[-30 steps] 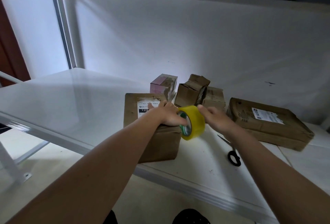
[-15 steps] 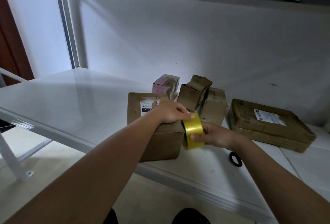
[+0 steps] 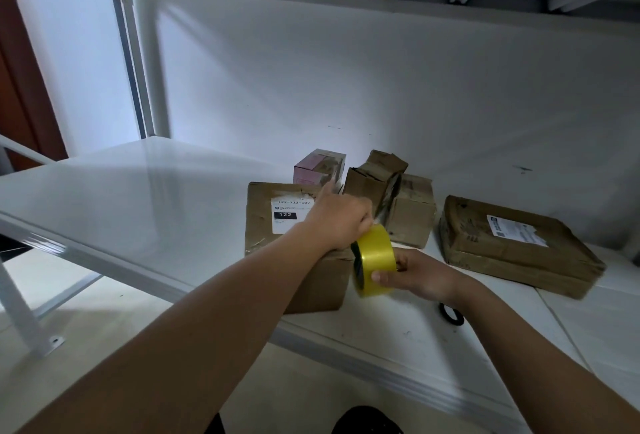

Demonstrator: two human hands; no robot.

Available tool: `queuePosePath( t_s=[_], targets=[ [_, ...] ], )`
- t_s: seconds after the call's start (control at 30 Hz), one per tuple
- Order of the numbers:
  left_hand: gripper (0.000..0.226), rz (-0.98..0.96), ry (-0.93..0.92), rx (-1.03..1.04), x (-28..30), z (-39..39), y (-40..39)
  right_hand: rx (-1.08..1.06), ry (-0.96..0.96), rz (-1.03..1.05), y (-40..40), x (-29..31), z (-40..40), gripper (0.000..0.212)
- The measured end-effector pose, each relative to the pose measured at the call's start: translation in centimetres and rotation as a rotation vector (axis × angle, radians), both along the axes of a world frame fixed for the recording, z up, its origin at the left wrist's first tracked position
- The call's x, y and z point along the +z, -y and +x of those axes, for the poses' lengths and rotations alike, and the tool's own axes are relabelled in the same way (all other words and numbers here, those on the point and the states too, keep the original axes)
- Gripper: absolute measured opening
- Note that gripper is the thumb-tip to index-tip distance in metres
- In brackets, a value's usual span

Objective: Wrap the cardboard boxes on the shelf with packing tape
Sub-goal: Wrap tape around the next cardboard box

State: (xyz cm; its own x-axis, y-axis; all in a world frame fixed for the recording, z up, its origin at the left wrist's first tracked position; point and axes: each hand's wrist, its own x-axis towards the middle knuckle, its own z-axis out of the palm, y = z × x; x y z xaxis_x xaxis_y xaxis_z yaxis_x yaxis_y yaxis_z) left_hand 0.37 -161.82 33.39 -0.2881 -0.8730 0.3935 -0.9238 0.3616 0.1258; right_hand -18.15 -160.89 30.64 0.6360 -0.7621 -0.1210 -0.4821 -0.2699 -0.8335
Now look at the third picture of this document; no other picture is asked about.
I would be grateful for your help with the person's right hand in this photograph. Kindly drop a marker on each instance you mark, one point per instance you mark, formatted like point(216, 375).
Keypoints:
point(425, 277)

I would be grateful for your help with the person's left hand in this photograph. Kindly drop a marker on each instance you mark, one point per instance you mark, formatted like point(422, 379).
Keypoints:
point(338, 219)

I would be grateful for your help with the corrugated cardboard box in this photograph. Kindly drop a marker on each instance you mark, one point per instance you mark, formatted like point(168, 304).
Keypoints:
point(375, 181)

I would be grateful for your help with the yellow tape roll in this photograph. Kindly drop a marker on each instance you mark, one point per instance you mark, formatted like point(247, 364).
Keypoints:
point(375, 259)

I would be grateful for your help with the pink carton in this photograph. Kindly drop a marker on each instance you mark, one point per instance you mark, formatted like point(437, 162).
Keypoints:
point(320, 166)

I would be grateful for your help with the small cardboard box red label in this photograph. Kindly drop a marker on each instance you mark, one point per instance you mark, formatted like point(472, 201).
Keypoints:
point(412, 211)

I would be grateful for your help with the long cardboard box white label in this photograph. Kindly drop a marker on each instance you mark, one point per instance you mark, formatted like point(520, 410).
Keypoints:
point(265, 214)

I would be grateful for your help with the person's left forearm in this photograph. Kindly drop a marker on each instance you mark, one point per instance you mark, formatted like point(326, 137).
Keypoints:
point(170, 359)

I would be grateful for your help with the person's right forearm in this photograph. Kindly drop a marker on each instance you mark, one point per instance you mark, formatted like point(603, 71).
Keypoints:
point(550, 369)

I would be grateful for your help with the person's black trousers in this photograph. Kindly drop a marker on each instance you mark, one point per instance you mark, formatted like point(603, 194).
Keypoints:
point(366, 421)

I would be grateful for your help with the white metal shelf rack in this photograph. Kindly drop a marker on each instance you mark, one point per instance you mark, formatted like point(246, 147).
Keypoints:
point(110, 199)

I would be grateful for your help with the perforated white metal rack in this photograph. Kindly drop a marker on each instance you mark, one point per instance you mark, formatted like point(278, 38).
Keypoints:
point(20, 289)

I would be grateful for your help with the red-brown door frame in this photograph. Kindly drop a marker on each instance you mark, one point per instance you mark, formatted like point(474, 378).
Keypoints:
point(25, 79)

